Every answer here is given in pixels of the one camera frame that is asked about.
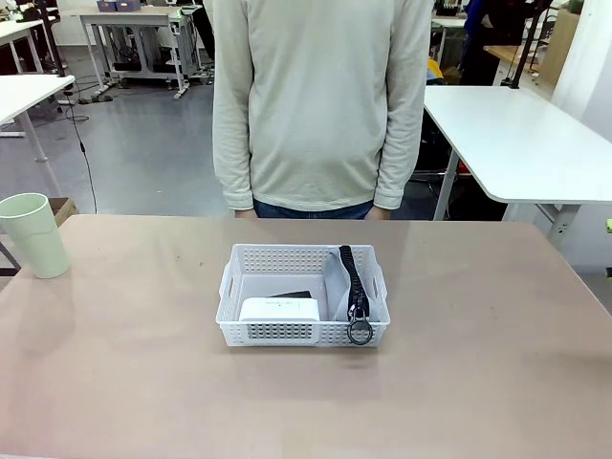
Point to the grey pencil case black zipper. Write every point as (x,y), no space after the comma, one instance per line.
(353,282)

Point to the background person blue jacket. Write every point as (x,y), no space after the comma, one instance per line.
(487,38)

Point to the person left forearm cream sleeve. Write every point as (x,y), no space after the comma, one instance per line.
(397,167)

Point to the white side table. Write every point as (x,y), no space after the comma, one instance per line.
(28,93)

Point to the wooden top table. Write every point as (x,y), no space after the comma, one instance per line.
(507,55)

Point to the pale green plastic cup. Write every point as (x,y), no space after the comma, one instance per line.
(33,234)

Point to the large white table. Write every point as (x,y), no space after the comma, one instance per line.
(516,138)

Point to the person right hand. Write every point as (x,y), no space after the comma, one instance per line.
(244,214)

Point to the person torso cream sweater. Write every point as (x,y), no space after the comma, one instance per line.
(320,95)

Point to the black office chair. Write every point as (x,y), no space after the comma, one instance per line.
(50,33)

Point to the small brown cardboard box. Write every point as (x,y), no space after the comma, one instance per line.
(63,209)

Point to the person right forearm cream sleeve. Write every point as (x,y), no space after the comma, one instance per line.
(234,167)

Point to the white background desk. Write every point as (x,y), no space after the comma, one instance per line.
(19,28)

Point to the blue jeans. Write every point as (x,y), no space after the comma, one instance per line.
(313,210)

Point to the white perforated plastic basket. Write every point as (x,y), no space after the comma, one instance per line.
(239,330)

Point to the grey wheeled workbench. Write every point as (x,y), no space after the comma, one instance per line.
(138,43)

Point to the tall cardboard panel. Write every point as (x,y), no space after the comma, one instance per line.
(561,43)

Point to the white rectangular box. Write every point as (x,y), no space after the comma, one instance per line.
(279,310)

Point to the black stapler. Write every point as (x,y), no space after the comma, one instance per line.
(291,295)

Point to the person left hand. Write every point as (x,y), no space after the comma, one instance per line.
(378,213)

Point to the black stand pole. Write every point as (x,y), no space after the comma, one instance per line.
(523,48)

